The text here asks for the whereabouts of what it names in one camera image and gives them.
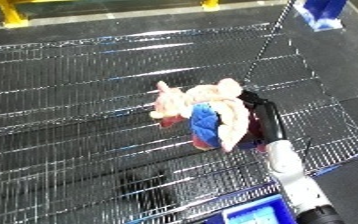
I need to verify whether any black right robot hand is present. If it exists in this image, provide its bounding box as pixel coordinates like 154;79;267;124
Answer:
235;89;290;146

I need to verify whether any pink soft toy blue patch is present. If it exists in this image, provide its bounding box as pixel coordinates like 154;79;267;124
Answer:
148;77;261;153

